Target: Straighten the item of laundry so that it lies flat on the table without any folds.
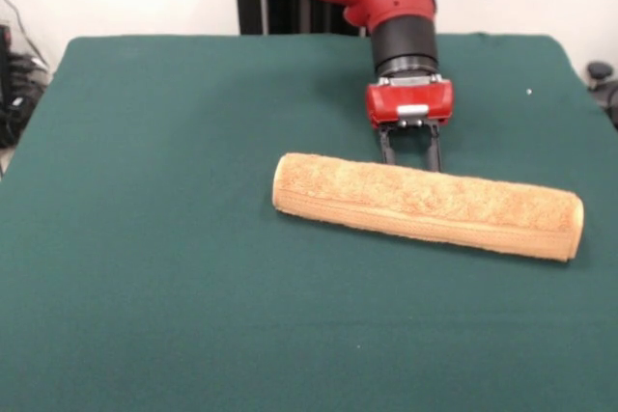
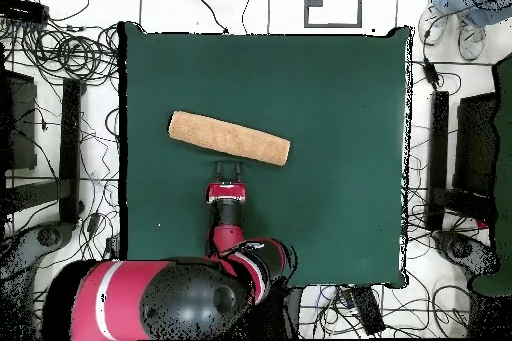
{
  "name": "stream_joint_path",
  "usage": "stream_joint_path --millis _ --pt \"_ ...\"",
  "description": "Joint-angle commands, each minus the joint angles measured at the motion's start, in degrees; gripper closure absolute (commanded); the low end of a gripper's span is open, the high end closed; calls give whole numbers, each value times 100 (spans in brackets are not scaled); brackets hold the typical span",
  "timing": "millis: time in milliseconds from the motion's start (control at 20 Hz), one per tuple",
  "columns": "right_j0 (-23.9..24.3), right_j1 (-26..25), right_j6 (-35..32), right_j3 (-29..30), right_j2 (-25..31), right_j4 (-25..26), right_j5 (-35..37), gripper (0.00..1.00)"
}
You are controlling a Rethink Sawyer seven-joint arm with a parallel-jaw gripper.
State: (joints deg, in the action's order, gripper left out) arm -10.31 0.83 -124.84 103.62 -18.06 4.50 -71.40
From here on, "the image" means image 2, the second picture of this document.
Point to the tan terry towel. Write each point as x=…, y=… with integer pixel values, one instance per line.
x=228, y=137

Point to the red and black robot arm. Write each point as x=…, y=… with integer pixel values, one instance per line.
x=120, y=297

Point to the dark green table cloth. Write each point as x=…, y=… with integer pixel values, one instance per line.
x=340, y=157

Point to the black power strip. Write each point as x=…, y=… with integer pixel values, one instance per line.
x=24, y=11
x=366, y=309
x=113, y=247

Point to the black power adapter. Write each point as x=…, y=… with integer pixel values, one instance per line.
x=430, y=73
x=93, y=224

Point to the dark grey stand base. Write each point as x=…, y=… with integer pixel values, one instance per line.
x=48, y=237
x=460, y=249

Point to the black box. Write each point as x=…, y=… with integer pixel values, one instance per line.
x=20, y=125
x=476, y=137

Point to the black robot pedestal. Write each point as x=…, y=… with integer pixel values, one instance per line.
x=288, y=317

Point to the black stand leg frame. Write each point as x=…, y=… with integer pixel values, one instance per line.
x=71, y=137
x=439, y=137

